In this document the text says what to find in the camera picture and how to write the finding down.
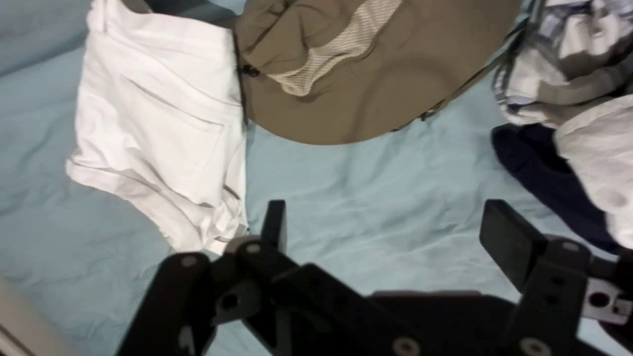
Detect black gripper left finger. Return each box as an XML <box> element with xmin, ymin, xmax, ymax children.
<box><xmin>116</xmin><ymin>198</ymin><xmax>432</xmax><ymax>356</ymax></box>

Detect grey white plaid garment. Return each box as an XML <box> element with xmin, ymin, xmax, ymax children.
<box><xmin>491</xmin><ymin>0</ymin><xmax>633</xmax><ymax>131</ymax></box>

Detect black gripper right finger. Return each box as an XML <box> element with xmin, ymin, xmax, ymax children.
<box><xmin>480</xmin><ymin>198</ymin><xmax>633</xmax><ymax>356</ymax></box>

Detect white shorts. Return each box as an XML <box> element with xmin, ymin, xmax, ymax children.
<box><xmin>64</xmin><ymin>0</ymin><xmax>252</xmax><ymax>262</ymax></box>

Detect light blue bed sheet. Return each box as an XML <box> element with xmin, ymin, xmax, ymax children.
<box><xmin>0</xmin><ymin>0</ymin><xmax>633</xmax><ymax>356</ymax></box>

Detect khaki garment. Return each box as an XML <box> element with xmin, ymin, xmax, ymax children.
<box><xmin>234</xmin><ymin>0</ymin><xmax>531</xmax><ymax>147</ymax></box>

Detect dark garment with swoosh logo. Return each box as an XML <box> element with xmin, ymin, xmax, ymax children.
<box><xmin>491</xmin><ymin>123</ymin><xmax>630</xmax><ymax>256</ymax></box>

